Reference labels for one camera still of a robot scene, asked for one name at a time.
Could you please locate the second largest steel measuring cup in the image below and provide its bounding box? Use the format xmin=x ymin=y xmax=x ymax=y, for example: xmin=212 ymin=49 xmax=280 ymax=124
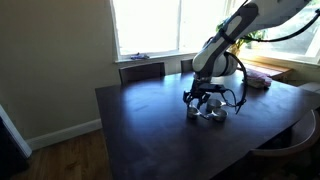
xmin=186 ymin=105 xmax=202 ymax=121

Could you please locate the dark wooden dining chair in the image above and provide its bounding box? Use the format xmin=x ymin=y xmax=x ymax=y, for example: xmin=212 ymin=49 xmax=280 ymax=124
xmin=180 ymin=58 xmax=195 ymax=74
xmin=118 ymin=61 xmax=166 ymax=85

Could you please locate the white door frame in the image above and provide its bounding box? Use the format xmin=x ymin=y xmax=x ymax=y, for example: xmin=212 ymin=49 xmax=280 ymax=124
xmin=0 ymin=103 xmax=33 ymax=159

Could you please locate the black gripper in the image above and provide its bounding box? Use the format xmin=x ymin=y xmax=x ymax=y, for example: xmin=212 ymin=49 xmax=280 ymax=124
xmin=182 ymin=78 xmax=211 ymax=109

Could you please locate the small blue purple object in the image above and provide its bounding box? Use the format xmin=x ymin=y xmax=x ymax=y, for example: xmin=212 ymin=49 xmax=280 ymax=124
xmin=130 ymin=52 xmax=150 ymax=61

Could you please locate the large white framed window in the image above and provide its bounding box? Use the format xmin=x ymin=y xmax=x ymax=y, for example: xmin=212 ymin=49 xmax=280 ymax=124
xmin=109 ymin=0 xmax=231 ymax=64

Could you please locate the wooden window bench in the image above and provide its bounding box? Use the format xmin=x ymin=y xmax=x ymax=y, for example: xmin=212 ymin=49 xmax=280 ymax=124
xmin=238 ymin=59 xmax=294 ymax=83

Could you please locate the clear plastic bag with food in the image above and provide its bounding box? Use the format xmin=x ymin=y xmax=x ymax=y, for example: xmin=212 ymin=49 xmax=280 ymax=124
xmin=245 ymin=68 xmax=273 ymax=89

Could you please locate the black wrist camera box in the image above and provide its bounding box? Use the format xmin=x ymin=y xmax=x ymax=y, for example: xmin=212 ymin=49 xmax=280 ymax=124
xmin=208 ymin=83 xmax=228 ymax=94

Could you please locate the small dark object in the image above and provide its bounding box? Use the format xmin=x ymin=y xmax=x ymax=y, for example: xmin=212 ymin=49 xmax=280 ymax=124
xmin=201 ymin=108 xmax=229 ymax=123

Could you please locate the pale grey furniture piece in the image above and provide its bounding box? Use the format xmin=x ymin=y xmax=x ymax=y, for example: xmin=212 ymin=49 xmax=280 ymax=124
xmin=297 ymin=82 xmax=320 ymax=95

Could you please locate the white framed side window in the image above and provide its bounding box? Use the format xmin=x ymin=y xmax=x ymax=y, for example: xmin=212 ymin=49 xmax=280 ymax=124
xmin=229 ymin=0 xmax=320 ymax=65

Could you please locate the brown curved back chair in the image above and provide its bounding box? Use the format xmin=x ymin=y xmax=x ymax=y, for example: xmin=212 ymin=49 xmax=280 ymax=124
xmin=249 ymin=109 xmax=320 ymax=180

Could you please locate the green potted plant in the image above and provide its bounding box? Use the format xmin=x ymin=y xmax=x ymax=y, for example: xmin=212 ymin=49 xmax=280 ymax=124
xmin=215 ymin=18 xmax=268 ymax=57

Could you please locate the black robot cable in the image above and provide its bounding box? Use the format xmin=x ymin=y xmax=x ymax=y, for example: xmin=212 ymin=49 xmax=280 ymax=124
xmin=221 ymin=9 xmax=320 ymax=115

